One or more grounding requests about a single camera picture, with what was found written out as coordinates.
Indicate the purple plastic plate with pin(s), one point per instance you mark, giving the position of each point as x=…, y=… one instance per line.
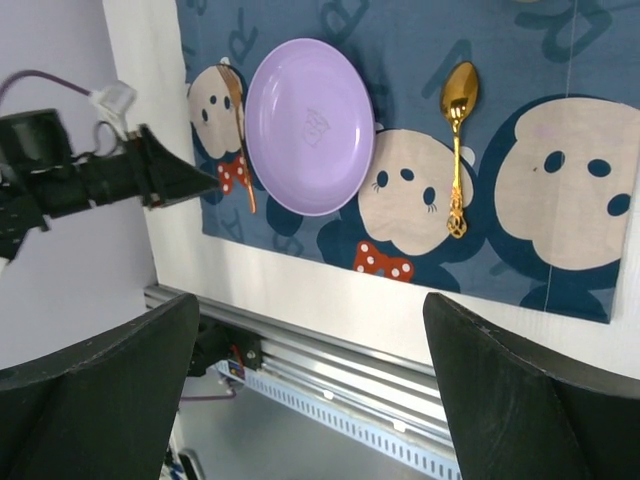
x=310, y=129

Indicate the perforated cable duct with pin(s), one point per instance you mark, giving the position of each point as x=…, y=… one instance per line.
x=376, y=433

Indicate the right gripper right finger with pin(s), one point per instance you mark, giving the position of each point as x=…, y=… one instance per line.
x=518, y=410

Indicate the copper fork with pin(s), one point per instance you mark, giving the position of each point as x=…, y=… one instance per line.
x=234, y=87

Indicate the blue cartoon mouse placemat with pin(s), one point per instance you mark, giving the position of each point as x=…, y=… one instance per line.
x=549, y=154

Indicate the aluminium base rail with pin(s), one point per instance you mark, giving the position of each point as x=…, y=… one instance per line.
x=373, y=381

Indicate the gold ornate spoon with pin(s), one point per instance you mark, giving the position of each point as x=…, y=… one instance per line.
x=458, y=98

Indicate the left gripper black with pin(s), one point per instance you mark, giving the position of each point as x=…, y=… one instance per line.
x=42, y=178

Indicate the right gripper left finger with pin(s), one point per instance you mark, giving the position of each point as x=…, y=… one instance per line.
x=103, y=408

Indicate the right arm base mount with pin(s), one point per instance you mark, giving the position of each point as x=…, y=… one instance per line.
x=217, y=341

